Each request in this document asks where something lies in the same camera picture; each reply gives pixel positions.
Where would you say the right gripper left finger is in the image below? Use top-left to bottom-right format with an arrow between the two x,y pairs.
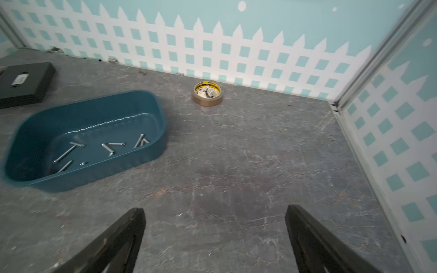
54,208 -> 146,273

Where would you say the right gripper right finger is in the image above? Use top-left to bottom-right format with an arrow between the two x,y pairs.
285,205 -> 380,273

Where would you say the teal plastic storage box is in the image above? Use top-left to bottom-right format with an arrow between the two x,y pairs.
1,91 -> 167,193

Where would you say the black flat device box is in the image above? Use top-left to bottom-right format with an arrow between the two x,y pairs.
1,62 -> 56,109

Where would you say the tape roll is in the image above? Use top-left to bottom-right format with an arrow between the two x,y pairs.
191,81 -> 224,107

